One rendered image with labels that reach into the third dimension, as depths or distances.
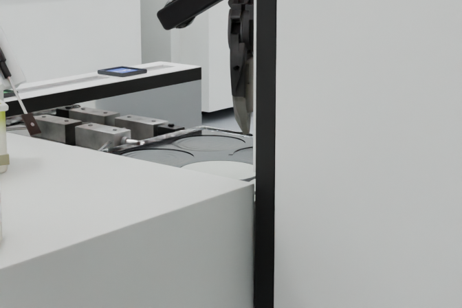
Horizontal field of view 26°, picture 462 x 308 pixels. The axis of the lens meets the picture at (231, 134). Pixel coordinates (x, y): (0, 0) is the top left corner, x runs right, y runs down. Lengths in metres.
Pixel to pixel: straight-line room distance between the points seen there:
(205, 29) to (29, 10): 1.32
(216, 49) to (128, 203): 5.00
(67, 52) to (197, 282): 4.15
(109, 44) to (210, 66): 0.83
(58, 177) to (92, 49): 4.17
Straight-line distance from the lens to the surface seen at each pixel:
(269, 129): 0.89
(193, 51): 5.86
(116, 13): 5.22
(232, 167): 1.24
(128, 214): 0.83
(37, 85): 1.50
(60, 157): 1.03
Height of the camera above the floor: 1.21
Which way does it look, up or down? 12 degrees down
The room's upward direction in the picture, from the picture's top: straight up
